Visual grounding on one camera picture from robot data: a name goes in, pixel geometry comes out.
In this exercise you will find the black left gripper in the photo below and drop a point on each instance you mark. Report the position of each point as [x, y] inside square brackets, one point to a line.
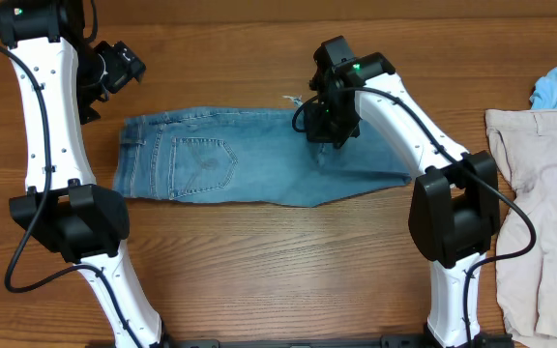
[125, 67]

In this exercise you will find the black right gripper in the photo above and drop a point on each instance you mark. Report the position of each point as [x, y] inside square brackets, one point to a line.
[320, 132]

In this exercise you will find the beige folded trousers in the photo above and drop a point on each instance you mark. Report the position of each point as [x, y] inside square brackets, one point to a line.
[524, 145]

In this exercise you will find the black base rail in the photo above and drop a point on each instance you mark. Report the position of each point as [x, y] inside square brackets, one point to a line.
[413, 340]

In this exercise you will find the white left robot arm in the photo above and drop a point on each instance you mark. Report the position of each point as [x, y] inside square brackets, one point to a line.
[61, 71]

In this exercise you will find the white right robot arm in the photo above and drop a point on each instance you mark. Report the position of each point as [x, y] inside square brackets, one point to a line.
[454, 210]

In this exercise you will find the light blue denim jeans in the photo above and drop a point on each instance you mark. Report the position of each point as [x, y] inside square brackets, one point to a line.
[212, 155]

